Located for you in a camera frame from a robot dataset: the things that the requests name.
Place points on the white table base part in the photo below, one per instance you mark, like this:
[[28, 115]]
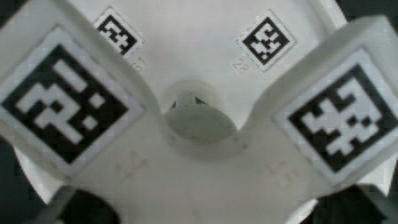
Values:
[[62, 109]]

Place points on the white cylindrical table leg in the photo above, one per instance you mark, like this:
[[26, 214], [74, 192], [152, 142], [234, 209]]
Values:
[[197, 117]]

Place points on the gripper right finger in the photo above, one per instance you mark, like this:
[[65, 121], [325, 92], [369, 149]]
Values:
[[358, 206]]

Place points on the white round table top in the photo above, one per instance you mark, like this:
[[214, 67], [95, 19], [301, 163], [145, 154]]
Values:
[[300, 67]]

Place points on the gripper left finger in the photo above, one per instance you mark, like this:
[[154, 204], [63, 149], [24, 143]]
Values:
[[78, 208]]

